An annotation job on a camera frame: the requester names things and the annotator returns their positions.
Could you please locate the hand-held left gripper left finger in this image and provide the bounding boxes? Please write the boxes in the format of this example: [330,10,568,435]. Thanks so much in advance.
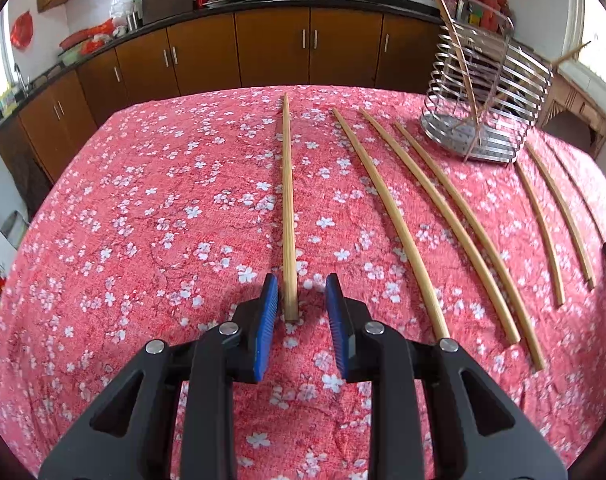
[38,273,280,480]

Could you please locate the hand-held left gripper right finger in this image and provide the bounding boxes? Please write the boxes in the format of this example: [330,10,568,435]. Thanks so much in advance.
[325,273,568,480]

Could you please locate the wooden chopstick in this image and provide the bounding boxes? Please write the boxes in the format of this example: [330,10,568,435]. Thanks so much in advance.
[281,92,301,322]
[552,149,606,247]
[360,108,521,346]
[515,160,566,307]
[463,41,592,163]
[395,122,546,372]
[332,108,451,342]
[415,0,484,136]
[527,144,596,291]

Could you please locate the metal wire utensil holder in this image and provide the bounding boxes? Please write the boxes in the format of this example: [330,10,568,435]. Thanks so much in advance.
[419,10,554,165]

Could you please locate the red floral tablecloth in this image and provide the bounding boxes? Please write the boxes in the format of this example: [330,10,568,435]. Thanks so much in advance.
[0,85,606,480]

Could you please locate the worn wooden side table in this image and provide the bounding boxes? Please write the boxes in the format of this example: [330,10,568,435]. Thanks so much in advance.
[537,67,606,157]

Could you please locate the window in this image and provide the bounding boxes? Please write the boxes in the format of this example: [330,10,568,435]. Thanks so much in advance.
[577,0,606,103]

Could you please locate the brown kitchen base cabinets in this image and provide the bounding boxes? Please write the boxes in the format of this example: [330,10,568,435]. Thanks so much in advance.
[0,5,446,186]

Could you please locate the black kitchen countertop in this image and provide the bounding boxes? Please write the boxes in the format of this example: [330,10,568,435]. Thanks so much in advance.
[0,0,449,126]

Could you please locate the red plastic bags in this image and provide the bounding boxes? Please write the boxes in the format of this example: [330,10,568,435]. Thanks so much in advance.
[60,20,116,56]

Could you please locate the dark cutting board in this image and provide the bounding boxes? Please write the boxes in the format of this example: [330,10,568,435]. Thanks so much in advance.
[142,0,195,25]

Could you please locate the red wall ornament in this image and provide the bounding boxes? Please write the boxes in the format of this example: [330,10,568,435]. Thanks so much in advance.
[10,10,36,51]

